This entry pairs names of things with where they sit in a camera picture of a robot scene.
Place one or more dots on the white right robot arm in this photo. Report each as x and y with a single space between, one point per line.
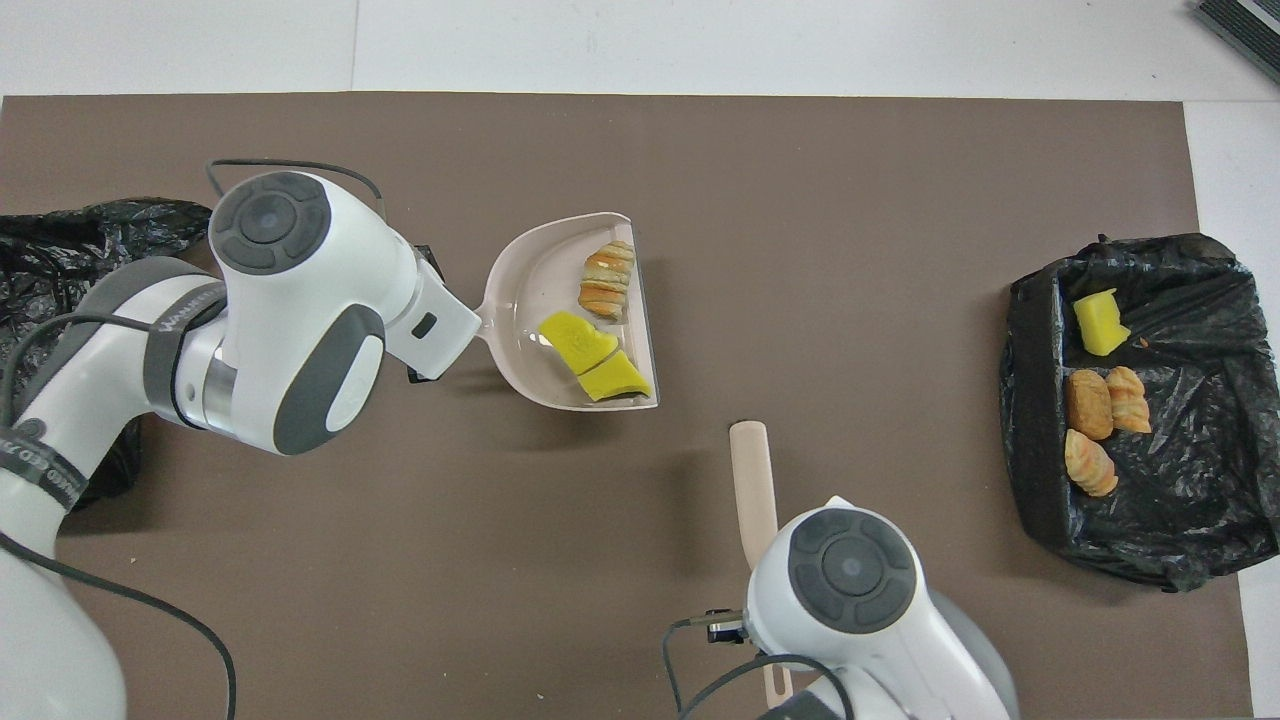
880 650

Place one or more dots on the pale flaky bread piece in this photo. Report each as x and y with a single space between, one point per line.
1090 462

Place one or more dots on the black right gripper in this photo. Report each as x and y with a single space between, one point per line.
727 627

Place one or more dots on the small yellow sponge chunk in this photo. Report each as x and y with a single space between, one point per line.
615 380

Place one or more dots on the cut croissant piece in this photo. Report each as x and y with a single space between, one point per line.
1128 398

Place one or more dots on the beige brush black bristles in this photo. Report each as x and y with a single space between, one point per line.
752 490

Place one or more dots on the brown oval bread roll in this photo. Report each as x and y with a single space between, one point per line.
1088 403

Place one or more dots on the beige plastic dustpan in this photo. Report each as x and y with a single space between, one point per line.
530 290

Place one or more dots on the brown table mat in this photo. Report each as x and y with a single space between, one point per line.
800 150

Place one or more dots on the crumpled black trash bag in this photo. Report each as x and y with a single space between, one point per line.
60 260

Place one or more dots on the notched yellow sponge piece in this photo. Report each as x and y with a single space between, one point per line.
578 342

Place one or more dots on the black bag lined trash bin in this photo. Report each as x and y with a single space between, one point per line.
1200 500

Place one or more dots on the rectangular yellow sponge piece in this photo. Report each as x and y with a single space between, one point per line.
1100 322

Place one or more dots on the dark grey ribbed object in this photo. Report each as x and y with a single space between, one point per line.
1250 30

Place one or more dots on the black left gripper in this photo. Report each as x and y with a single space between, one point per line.
427 260

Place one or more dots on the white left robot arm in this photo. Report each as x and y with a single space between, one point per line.
300 330

